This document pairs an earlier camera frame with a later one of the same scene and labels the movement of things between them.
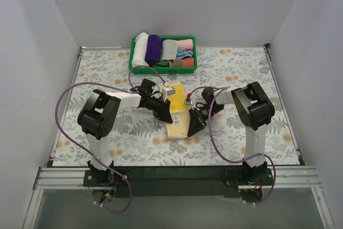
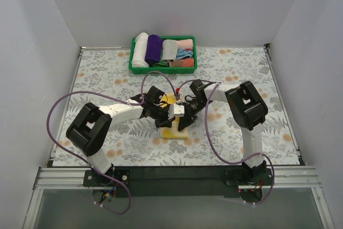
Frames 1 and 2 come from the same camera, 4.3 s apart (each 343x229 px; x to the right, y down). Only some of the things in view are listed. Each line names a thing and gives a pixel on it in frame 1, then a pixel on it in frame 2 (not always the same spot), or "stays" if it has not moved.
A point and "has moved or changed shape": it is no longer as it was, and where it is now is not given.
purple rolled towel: [153, 49] stays
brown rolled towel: [188, 62] stays
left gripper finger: [163, 115] -> [165, 123]
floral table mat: [219, 116] stays
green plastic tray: [160, 70] stays
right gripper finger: [195, 124] -> [185, 121]
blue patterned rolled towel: [184, 53] stays
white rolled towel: [140, 50] stays
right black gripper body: [196, 118] -> [189, 111]
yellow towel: [178, 128] has moved or changed shape
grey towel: [169, 50] stays
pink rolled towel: [185, 44] stays
